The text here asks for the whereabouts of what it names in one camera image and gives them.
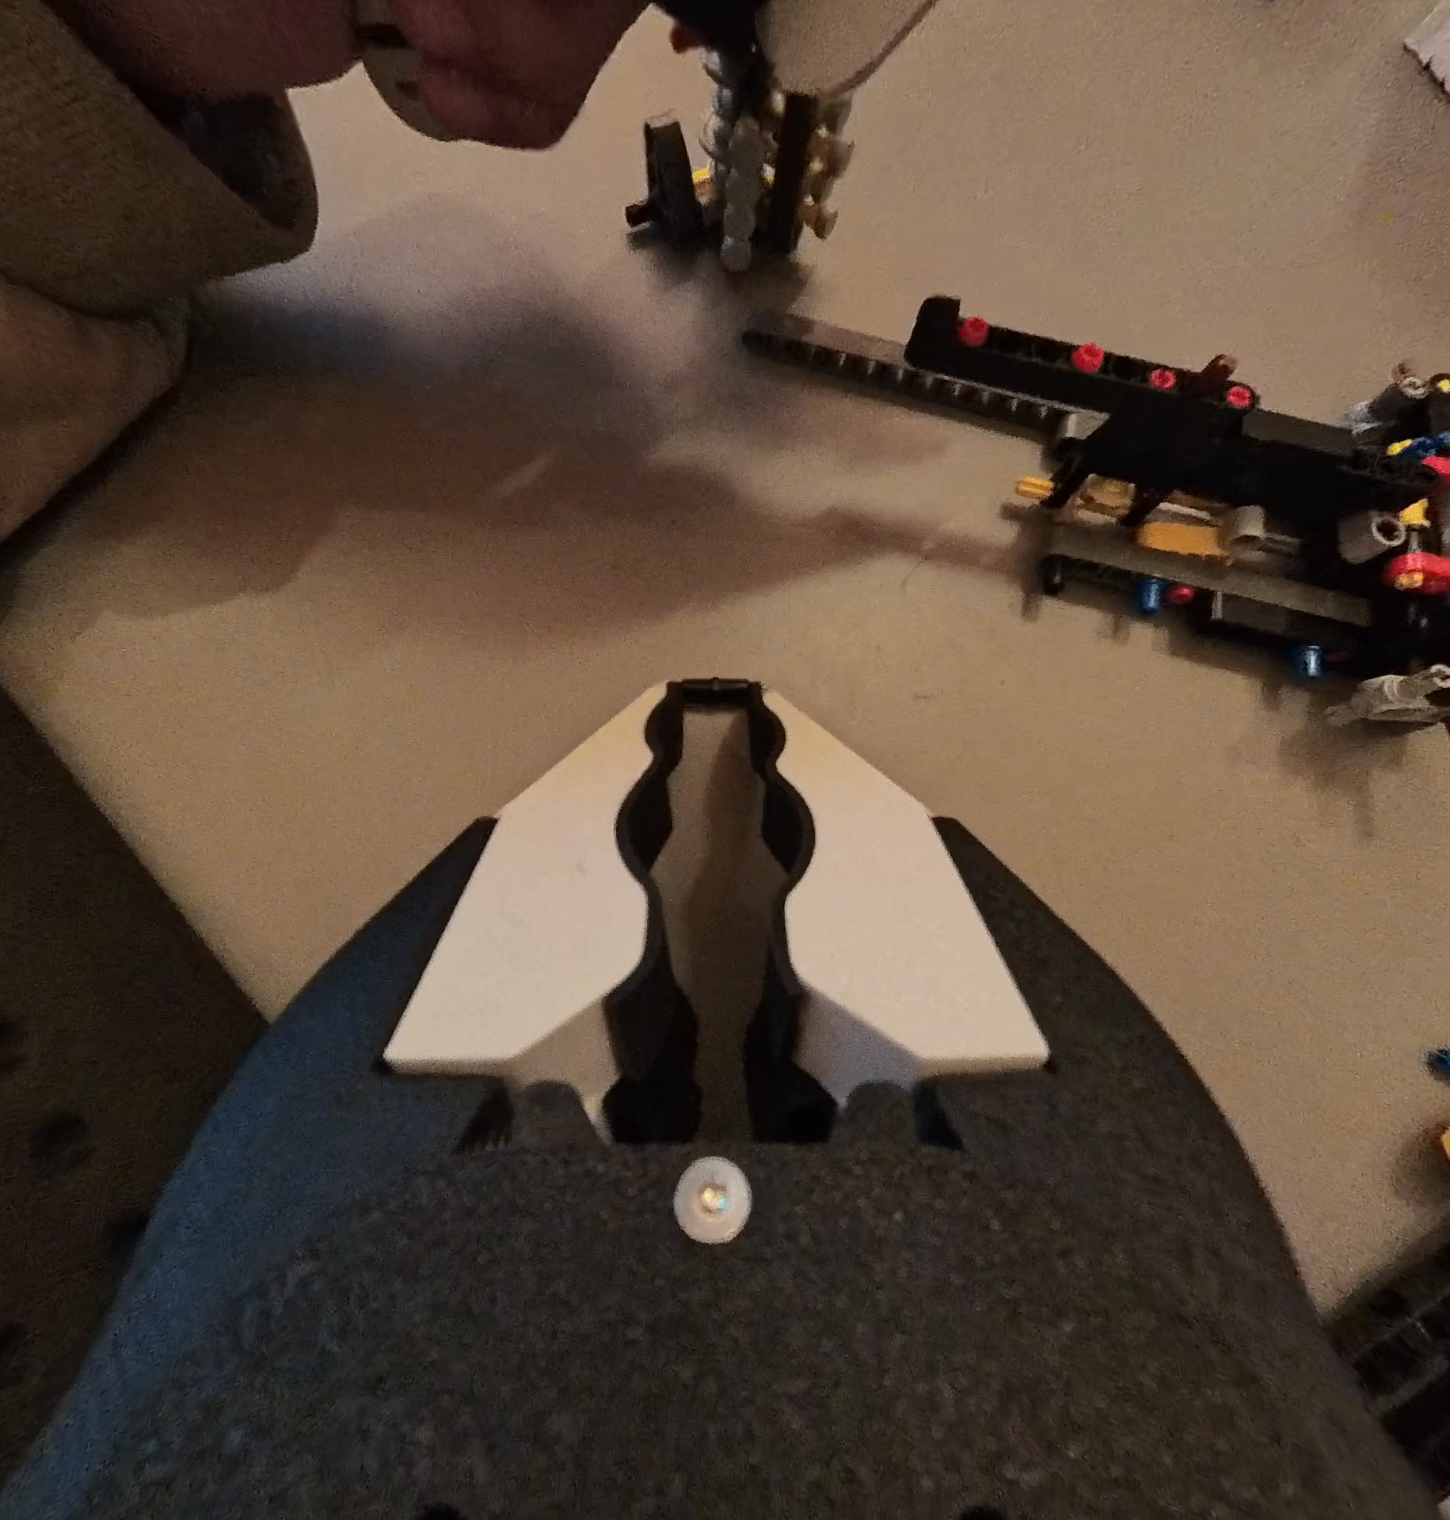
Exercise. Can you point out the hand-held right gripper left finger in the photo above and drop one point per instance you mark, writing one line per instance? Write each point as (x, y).
(522, 950)

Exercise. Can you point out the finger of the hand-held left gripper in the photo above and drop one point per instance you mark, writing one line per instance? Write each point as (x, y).
(843, 41)

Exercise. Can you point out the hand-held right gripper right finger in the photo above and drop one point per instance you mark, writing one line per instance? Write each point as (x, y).
(915, 950)

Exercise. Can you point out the black toy brick engine assembly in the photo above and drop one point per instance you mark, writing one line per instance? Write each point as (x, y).
(748, 154)

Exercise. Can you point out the black grey toy brick chassis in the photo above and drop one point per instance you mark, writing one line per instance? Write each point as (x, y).
(1211, 451)

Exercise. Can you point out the person's left forearm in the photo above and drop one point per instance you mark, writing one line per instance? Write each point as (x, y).
(106, 154)

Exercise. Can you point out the grey desk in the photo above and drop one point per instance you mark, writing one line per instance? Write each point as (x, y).
(677, 475)

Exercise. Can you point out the person's left hand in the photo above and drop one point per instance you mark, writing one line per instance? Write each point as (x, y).
(511, 71)

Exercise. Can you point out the dark perforated panel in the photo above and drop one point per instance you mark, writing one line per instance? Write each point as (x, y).
(71, 1069)

